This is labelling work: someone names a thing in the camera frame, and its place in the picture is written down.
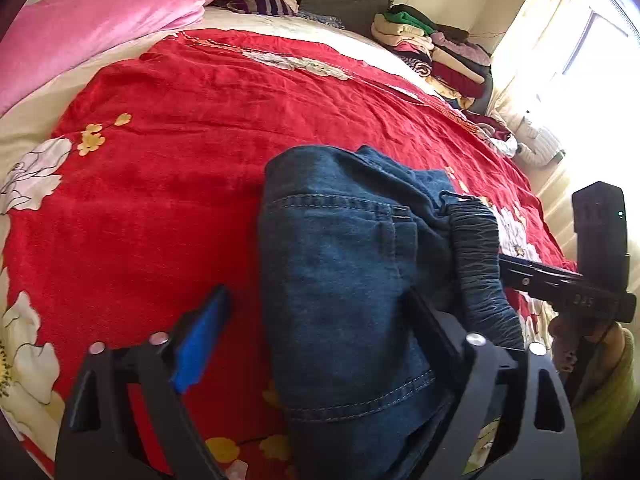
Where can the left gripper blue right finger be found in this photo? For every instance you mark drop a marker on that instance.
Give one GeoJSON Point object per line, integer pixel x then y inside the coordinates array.
{"type": "Point", "coordinates": [440, 337]}

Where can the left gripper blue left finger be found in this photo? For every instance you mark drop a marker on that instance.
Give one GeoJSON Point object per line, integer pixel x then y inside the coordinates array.
{"type": "Point", "coordinates": [196, 336]}

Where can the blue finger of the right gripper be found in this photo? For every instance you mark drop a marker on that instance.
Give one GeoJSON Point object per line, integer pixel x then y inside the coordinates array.
{"type": "Point", "coordinates": [540, 281]}

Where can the blue denim lace-trimmed pants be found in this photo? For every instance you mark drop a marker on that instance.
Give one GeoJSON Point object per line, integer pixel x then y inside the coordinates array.
{"type": "Point", "coordinates": [343, 238]}

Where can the right hand holding gripper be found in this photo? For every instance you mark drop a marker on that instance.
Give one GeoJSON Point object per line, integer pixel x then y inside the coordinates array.
{"type": "Point", "coordinates": [569, 332]}

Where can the white plush toy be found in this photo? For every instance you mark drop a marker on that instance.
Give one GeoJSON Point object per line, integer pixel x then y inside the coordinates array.
{"type": "Point", "coordinates": [537, 146]}

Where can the red floral bed cover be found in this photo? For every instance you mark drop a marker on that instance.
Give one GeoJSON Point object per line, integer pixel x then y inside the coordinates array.
{"type": "Point", "coordinates": [146, 195]}

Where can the cream window curtain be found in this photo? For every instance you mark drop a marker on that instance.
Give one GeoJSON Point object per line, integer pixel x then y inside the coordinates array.
{"type": "Point", "coordinates": [574, 65]}

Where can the stack of folded clothes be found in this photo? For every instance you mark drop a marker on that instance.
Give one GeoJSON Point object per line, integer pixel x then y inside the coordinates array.
{"type": "Point", "coordinates": [457, 70]}

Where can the beige bed sheet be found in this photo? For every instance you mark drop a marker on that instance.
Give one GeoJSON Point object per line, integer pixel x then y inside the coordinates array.
{"type": "Point", "coordinates": [32, 120]}

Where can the pink folded quilt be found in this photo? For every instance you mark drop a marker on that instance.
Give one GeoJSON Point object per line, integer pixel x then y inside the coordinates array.
{"type": "Point", "coordinates": [51, 36]}

